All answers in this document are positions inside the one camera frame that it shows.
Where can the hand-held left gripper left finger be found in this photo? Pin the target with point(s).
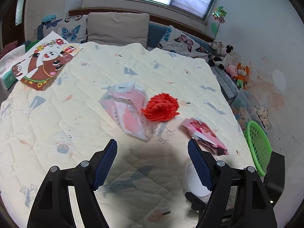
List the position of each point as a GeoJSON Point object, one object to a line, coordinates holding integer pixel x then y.
{"type": "Point", "coordinates": [105, 163]}

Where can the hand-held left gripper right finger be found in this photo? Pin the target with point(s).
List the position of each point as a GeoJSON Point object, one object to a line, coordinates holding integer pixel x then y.
{"type": "Point", "coordinates": [200, 166]}

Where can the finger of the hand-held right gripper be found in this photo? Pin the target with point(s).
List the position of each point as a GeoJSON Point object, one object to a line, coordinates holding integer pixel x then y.
{"type": "Point", "coordinates": [196, 201]}

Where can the white paper cup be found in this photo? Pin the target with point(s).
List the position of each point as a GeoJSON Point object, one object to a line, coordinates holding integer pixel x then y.
{"type": "Point", "coordinates": [193, 185]}

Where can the green perforated plastic basket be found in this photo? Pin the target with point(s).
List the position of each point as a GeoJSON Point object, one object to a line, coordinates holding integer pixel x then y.
{"type": "Point", "coordinates": [260, 144]}

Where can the pink printed packet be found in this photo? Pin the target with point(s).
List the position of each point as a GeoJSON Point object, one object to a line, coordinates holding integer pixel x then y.
{"type": "Point", "coordinates": [204, 133]}

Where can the clear pink plastic bag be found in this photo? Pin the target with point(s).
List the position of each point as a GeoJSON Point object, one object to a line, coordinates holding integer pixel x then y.
{"type": "Point", "coordinates": [128, 109]}

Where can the red yarn bundle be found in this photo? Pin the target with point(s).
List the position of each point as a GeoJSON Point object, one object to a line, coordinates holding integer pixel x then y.
{"type": "Point", "coordinates": [161, 108]}

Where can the cream quilted table cover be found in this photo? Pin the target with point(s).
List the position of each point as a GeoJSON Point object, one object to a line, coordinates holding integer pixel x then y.
{"type": "Point", "coordinates": [83, 114]}

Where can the cream patterned clothing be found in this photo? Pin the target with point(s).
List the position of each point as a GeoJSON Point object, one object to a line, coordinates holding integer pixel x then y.
{"type": "Point", "coordinates": [262, 116]}

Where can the clear plastic storage box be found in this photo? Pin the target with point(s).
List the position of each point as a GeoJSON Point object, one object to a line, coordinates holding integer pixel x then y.
{"type": "Point", "coordinates": [245, 109]}

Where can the grey white patterned strip cloth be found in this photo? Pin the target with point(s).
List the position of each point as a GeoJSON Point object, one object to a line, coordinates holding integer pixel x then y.
{"type": "Point", "coordinates": [225, 83]}

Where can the pink pig plush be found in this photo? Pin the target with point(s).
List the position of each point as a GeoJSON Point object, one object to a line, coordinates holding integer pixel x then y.
{"type": "Point", "coordinates": [231, 70]}

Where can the orange fox plush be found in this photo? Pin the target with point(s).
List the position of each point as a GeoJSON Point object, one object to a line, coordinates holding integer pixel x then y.
{"type": "Point", "coordinates": [241, 73]}

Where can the black white cow plush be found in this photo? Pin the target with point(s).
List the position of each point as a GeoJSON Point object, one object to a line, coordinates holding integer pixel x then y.
{"type": "Point", "coordinates": [224, 54]}

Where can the cartoon cow picture book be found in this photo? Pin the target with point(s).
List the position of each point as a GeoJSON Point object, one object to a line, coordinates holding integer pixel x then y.
{"type": "Point", "coordinates": [47, 64]}

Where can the grey white plush toy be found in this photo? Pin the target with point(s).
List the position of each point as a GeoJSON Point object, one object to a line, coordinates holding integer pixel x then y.
{"type": "Point", "coordinates": [215, 45]}

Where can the butterfly print pillow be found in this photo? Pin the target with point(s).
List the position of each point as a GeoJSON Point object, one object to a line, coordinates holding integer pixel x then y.
{"type": "Point", "coordinates": [68, 29]}
{"type": "Point", "coordinates": [182, 42]}

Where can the beige cushion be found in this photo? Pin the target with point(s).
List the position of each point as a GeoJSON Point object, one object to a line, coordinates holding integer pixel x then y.
{"type": "Point", "coordinates": [116, 29]}

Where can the tissue box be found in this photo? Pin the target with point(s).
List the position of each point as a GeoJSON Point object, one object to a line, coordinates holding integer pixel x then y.
{"type": "Point", "coordinates": [9, 68]}

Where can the green plastic object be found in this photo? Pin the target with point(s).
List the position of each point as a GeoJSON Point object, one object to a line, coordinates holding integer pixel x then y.
{"type": "Point", "coordinates": [32, 45]}

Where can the dark red cloth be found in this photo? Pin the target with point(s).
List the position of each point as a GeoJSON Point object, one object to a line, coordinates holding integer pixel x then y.
{"type": "Point", "coordinates": [9, 48]}

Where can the colourful pinwheel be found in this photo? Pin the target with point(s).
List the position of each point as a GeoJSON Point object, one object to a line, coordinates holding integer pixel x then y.
{"type": "Point", "coordinates": [218, 15]}

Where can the blue toy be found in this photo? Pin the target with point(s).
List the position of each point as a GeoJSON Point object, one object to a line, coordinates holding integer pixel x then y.
{"type": "Point", "coordinates": [48, 19]}

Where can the brown wooden backrest rail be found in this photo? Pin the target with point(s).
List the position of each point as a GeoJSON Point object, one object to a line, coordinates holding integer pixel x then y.
{"type": "Point", "coordinates": [166, 20]}

